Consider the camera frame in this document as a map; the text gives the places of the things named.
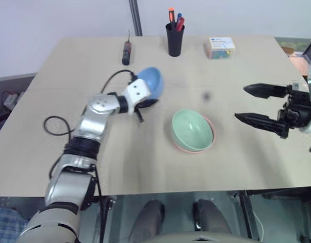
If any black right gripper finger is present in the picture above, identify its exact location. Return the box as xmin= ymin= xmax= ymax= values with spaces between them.
xmin=243 ymin=83 xmax=294 ymax=99
xmin=234 ymin=112 xmax=285 ymax=135

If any black table frame leg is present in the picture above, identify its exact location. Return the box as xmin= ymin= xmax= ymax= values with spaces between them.
xmin=239 ymin=191 xmax=257 ymax=240

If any grey metal post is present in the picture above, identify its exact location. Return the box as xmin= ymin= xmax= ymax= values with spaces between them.
xmin=128 ymin=0 xmax=144 ymax=37

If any orange crate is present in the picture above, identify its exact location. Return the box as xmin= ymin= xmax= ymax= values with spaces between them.
xmin=287 ymin=52 xmax=310 ymax=77

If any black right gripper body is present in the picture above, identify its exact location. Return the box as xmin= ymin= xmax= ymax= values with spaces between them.
xmin=276 ymin=85 xmax=311 ymax=139

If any clear box of coloured clips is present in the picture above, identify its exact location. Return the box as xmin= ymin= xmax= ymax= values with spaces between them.
xmin=203 ymin=36 xmax=237 ymax=61

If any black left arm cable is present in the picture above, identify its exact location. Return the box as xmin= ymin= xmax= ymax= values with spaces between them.
xmin=43 ymin=69 xmax=135 ymax=139

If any black pen cup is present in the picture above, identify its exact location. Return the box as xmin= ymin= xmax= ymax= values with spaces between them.
xmin=165 ymin=22 xmax=186 ymax=57

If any black screwdriver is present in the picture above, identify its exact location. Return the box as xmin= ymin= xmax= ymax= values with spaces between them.
xmin=121 ymin=29 xmax=133 ymax=66

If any blue checked cloth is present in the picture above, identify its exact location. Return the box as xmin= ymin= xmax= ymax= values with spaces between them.
xmin=0 ymin=205 xmax=29 ymax=243

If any white power strip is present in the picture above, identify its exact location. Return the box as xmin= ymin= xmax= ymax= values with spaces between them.
xmin=3 ymin=92 xmax=22 ymax=109

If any pink bowl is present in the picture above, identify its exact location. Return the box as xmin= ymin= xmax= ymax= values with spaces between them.
xmin=173 ymin=115 xmax=217 ymax=154

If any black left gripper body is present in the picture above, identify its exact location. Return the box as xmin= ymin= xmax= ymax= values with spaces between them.
xmin=134 ymin=100 xmax=149 ymax=125

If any thin white cable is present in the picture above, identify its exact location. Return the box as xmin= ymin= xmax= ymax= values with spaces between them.
xmin=253 ymin=212 xmax=265 ymax=241

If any silver robot torso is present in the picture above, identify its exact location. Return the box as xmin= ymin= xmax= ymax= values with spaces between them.
xmin=149 ymin=231 xmax=262 ymax=243

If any red pen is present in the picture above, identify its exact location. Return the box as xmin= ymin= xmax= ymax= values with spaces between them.
xmin=175 ymin=17 xmax=186 ymax=32

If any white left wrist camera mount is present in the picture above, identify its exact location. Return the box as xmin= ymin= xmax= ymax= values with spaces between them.
xmin=125 ymin=78 xmax=154 ymax=116

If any green bowl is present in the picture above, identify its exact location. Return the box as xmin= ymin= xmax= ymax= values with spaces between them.
xmin=171 ymin=109 xmax=213 ymax=151

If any blue bowl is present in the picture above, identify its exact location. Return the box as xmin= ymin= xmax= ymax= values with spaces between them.
xmin=137 ymin=66 xmax=165 ymax=101

